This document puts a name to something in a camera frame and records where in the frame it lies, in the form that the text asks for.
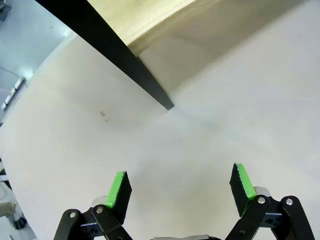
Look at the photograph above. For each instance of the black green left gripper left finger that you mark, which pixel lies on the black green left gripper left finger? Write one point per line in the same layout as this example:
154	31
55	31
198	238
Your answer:
117	195

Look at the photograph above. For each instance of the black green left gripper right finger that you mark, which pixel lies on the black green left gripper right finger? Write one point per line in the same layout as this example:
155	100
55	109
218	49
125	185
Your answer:
241	192

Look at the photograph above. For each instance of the white floor power strip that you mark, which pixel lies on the white floor power strip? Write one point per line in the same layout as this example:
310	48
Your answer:
12	93

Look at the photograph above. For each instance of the two-tier wood black-frame shelf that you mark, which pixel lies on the two-tier wood black-frame shelf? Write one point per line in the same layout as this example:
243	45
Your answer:
107	40

